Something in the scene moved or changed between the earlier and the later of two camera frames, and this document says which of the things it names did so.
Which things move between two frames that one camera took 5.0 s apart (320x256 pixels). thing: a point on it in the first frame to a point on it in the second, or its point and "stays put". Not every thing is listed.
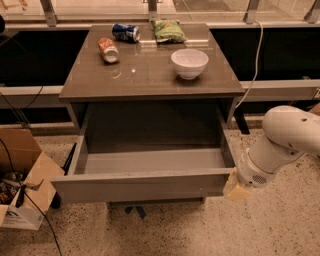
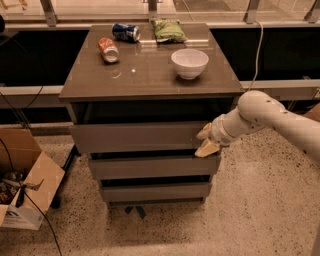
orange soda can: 108,49 stays put
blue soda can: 125,32 stays put
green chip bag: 168,31 stays put
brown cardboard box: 29,180 stays put
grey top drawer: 140,174 to 140,137
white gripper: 252,172 to 216,132
